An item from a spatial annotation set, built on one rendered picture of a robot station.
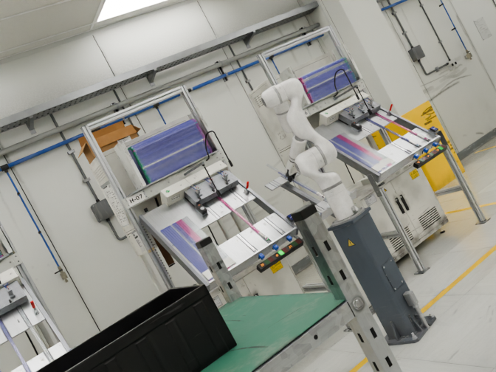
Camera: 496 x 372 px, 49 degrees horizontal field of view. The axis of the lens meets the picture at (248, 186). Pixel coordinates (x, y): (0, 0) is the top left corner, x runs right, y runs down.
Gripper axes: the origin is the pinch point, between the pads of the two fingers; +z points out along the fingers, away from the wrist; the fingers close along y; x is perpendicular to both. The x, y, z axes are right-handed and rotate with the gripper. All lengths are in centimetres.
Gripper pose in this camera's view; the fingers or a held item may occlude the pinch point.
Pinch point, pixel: (291, 178)
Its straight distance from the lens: 341.8
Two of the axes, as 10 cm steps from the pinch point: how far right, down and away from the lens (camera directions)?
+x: 6.8, 5.5, -4.9
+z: -1.1, 7.3, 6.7
